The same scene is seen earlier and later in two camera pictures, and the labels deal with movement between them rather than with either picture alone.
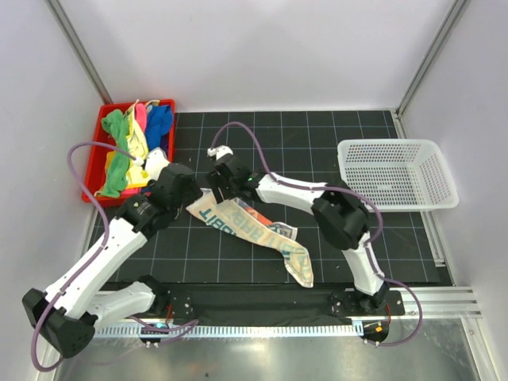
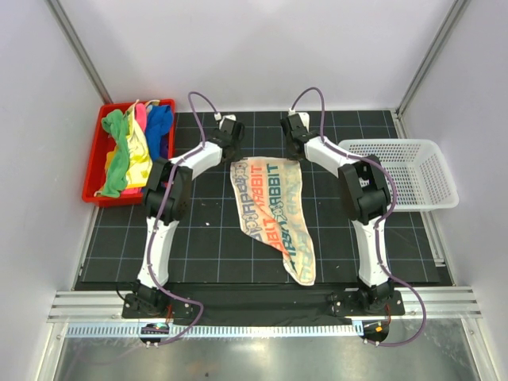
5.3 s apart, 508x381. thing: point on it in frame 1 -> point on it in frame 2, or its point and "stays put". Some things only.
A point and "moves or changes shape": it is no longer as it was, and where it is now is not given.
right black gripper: x=216 y=181 -> x=289 y=155
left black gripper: x=193 y=194 -> x=236 y=156
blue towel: x=158 y=122 stays put
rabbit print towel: x=242 y=217 moves or changes shape
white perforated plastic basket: x=399 y=175 stays put
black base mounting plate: x=184 y=302 stays put
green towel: x=118 y=170 stays put
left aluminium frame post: x=71 y=33 stays put
